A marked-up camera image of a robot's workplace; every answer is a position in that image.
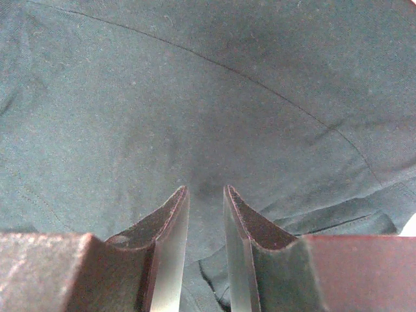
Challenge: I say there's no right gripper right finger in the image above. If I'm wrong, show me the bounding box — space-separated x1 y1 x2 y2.
224 185 320 311

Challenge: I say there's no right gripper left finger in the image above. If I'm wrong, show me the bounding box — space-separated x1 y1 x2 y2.
105 185 190 312

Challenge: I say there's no black t shirt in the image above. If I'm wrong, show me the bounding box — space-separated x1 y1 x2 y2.
1 1 415 311

